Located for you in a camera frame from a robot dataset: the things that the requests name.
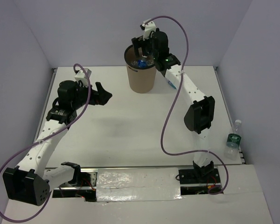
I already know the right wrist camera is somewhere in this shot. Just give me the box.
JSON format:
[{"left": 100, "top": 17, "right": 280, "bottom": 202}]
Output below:
[{"left": 140, "top": 20, "right": 156, "bottom": 41}]

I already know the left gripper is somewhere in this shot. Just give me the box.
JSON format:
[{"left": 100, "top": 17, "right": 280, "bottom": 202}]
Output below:
[{"left": 71, "top": 81, "right": 112, "bottom": 110}]

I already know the aluminium rail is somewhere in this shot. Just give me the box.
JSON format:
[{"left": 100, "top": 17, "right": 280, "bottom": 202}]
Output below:
[{"left": 49, "top": 164, "right": 196, "bottom": 170}]

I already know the bottle near bin, blue label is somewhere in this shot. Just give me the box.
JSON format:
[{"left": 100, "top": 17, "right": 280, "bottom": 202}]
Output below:
[{"left": 166, "top": 79, "right": 176, "bottom": 90}]

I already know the brown paper bin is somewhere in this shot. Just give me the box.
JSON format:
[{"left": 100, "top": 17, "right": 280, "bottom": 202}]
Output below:
[{"left": 124, "top": 45, "right": 156, "bottom": 93}]

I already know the clear bottle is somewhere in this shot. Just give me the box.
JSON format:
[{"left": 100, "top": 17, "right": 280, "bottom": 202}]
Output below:
[{"left": 146, "top": 59, "right": 154, "bottom": 67}]

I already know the small bottle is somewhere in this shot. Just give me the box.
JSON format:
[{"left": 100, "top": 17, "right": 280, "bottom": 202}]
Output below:
[{"left": 137, "top": 56, "right": 148, "bottom": 68}]

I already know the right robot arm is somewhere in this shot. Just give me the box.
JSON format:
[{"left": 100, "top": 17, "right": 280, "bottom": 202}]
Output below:
[{"left": 131, "top": 29, "right": 215, "bottom": 182}]

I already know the silver foil tape sheet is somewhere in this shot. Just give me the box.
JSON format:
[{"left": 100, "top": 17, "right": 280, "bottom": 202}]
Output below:
[{"left": 96, "top": 168, "right": 182, "bottom": 202}]

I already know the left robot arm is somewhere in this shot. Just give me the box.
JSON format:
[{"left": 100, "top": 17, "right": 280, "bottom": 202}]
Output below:
[{"left": 3, "top": 80, "right": 112, "bottom": 206}]

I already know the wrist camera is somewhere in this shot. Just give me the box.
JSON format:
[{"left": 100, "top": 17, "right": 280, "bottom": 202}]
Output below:
[
  {"left": 140, "top": 20, "right": 156, "bottom": 41},
  {"left": 75, "top": 69, "right": 91, "bottom": 87}
]

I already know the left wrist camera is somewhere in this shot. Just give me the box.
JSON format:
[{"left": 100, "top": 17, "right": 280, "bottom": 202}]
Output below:
[{"left": 75, "top": 69, "right": 91, "bottom": 87}]

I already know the green label bottle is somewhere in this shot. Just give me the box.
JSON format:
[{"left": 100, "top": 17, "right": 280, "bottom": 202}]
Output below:
[{"left": 224, "top": 119, "right": 242, "bottom": 160}]

